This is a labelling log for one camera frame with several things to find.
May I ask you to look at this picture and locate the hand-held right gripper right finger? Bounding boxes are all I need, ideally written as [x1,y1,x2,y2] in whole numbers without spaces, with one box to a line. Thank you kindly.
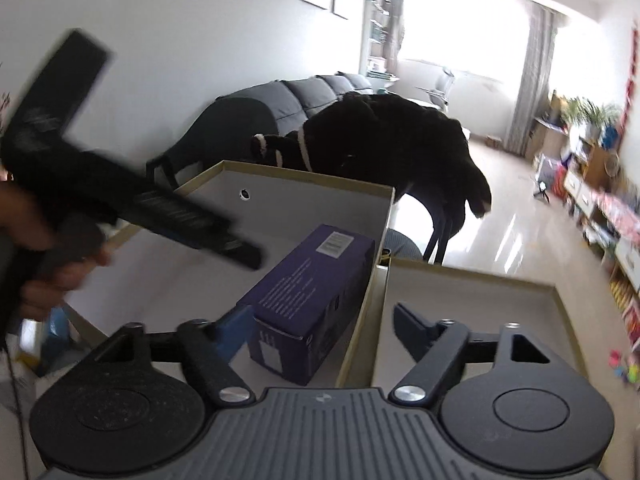
[390,302,553,407]

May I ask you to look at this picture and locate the wooden shelf desk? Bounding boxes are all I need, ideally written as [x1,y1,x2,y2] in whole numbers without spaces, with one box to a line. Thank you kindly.
[527,115,571,161]

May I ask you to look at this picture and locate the black-legged dining chair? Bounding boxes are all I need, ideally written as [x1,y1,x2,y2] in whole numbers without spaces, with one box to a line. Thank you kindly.
[422,195,468,266]

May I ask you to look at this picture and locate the small wooden cabinet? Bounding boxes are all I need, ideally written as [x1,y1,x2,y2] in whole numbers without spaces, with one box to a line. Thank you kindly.
[582,137,623,188]

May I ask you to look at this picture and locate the dark padded dining chair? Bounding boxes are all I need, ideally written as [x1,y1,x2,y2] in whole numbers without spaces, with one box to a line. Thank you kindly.
[146,94,283,192]

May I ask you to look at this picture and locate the grey sofa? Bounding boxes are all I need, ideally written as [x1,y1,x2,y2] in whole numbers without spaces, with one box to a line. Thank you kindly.
[267,72,375,137]

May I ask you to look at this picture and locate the grey curtain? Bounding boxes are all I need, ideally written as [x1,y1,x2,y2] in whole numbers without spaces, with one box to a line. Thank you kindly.
[502,2,557,158]

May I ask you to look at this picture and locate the potted green plant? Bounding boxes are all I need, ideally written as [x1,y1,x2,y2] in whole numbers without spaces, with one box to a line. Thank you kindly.
[562,95,623,136]

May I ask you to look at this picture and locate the pink cloth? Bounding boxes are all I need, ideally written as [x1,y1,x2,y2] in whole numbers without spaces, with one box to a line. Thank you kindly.
[592,187,640,246]

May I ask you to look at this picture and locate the white office chair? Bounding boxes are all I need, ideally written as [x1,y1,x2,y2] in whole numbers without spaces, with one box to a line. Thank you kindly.
[414,66,458,113]

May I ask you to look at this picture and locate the colourful foam toy pieces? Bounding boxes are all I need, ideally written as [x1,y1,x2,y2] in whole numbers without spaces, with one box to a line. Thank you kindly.
[606,351,640,387]

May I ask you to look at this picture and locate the tall bookshelf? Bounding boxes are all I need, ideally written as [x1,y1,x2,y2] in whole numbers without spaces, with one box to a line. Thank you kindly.
[357,0,403,86]

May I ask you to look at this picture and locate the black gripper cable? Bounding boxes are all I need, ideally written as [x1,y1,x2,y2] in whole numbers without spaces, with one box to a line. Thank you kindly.
[2,337,28,480]

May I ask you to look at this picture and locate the person's left hand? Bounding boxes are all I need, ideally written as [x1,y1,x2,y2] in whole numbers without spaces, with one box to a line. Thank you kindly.
[0,182,113,320]

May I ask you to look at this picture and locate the red hanging string decoration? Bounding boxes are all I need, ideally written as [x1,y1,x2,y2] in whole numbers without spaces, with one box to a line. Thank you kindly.
[621,27,640,133]

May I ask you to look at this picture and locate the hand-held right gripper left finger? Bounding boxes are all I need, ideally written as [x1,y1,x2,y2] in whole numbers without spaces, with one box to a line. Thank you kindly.
[92,304,257,408]

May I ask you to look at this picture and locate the white low cabinet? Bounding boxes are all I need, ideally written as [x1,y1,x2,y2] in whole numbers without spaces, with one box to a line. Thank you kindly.
[560,165,640,321]

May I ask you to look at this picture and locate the black fleece coat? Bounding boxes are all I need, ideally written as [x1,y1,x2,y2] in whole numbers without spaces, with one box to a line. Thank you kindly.
[249,92,493,221]

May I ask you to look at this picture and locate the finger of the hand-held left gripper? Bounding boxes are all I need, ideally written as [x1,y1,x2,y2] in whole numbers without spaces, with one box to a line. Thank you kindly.
[147,227,264,272]

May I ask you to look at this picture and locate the beige cardboard storage box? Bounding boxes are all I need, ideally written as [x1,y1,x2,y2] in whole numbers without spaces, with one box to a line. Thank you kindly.
[62,160,397,396]

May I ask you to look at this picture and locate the purple medicine box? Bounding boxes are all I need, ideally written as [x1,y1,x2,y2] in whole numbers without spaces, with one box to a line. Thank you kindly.
[236,224,377,382]

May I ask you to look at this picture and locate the beige cardboard box lid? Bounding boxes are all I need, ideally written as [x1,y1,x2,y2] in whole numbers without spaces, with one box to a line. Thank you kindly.
[369,257,590,391]

